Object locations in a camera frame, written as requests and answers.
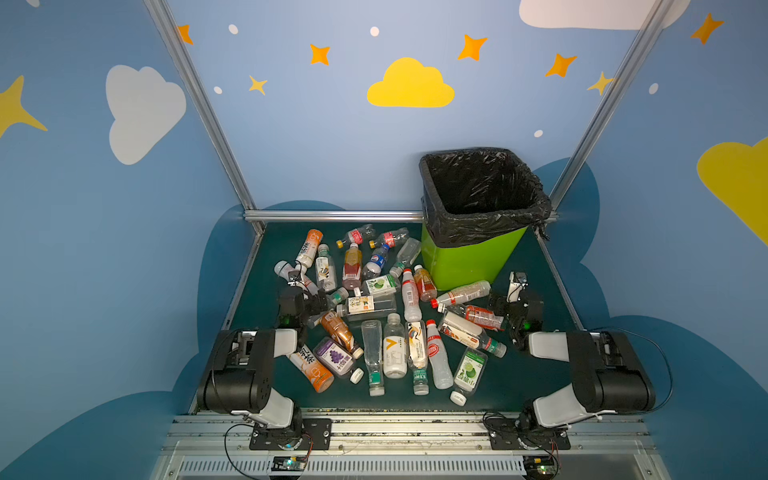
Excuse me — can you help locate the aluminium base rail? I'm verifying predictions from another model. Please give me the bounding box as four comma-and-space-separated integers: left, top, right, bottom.
151, 409, 671, 479

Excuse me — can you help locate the red label crushed bottle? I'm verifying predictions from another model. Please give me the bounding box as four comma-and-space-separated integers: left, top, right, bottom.
437, 304, 506, 331

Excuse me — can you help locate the lime label square bottle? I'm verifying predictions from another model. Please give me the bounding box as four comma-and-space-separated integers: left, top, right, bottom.
362, 274, 400, 298

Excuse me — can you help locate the white yellow V bottle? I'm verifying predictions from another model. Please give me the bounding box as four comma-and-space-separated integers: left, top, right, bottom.
383, 313, 408, 379

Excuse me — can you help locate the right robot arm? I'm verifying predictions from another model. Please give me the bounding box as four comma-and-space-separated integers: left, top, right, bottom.
488, 290, 656, 433

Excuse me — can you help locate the brown milk tea bottle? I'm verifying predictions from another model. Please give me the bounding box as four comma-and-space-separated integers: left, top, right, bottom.
320, 311, 364, 360

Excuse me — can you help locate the bird label green cap bottle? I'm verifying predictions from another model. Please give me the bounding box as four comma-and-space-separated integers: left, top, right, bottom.
407, 321, 429, 396

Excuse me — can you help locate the orange milk tea bottle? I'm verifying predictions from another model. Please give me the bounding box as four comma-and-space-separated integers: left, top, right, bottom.
288, 345, 334, 393

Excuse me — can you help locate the aluminium frame back bar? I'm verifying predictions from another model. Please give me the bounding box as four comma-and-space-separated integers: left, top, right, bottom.
244, 210, 424, 223

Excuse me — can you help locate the green trash bin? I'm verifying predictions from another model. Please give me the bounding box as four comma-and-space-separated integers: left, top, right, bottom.
421, 226, 527, 291

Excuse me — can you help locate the purple grape juice bottle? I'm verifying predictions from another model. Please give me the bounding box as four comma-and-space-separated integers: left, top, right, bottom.
313, 337, 364, 384

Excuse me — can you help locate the blue label bottle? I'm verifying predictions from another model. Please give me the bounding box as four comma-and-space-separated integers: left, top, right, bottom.
362, 244, 390, 280

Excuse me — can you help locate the white bottle red cap lying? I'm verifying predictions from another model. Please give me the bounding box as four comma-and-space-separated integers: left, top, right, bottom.
431, 280, 491, 309

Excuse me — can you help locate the dark red juice bottle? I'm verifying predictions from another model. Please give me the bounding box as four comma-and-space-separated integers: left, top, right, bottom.
342, 243, 363, 291

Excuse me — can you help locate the lime label bottle front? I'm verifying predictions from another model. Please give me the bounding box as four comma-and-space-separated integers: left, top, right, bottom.
450, 347, 488, 407

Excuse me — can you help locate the clear bottle yellow cap red label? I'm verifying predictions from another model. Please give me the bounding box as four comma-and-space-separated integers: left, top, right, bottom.
336, 224, 376, 249

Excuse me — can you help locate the black bin liner bag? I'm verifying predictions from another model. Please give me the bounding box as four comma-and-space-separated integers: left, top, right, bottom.
419, 147, 552, 248

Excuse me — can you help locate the red white label clear bottle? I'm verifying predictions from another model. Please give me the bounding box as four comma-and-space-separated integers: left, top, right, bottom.
438, 312, 507, 358

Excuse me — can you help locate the white slim bottle red cap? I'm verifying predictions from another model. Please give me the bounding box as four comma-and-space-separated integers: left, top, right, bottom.
401, 269, 422, 322

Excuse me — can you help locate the orange tea bottle white cap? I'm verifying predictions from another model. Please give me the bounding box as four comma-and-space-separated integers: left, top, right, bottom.
413, 265, 438, 303

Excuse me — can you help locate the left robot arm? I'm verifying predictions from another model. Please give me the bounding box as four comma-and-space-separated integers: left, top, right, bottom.
196, 286, 334, 433

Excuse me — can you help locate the clear tall bottle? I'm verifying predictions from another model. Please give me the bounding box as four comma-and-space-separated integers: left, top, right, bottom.
361, 320, 385, 397

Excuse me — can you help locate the osmanthus oolong square bottle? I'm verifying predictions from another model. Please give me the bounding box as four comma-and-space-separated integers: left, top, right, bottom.
336, 294, 397, 322

